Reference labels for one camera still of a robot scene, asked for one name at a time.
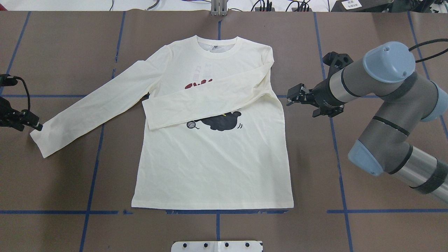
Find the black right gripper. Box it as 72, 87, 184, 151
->
287, 79, 344, 118

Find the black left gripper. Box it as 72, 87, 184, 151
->
0, 97, 43, 131

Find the cream long-sleeve cat shirt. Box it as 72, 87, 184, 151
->
30, 36, 294, 210

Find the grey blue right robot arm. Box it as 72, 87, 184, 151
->
286, 41, 447, 203

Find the black box with label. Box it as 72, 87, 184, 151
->
330, 0, 394, 13

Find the white perforated mounting plate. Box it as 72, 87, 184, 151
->
171, 240, 264, 252

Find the black left camera cable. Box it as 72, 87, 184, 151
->
14, 76, 31, 113

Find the black camera cable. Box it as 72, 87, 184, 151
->
409, 38, 448, 63
14, 76, 31, 113

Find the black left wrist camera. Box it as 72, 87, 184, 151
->
0, 74, 18, 87

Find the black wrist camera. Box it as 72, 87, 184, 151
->
322, 51, 354, 78
0, 74, 18, 87

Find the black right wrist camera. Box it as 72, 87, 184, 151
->
322, 51, 354, 78

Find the grey aluminium frame post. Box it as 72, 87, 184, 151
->
210, 0, 228, 16

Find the black right camera cable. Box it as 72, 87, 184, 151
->
409, 38, 448, 63

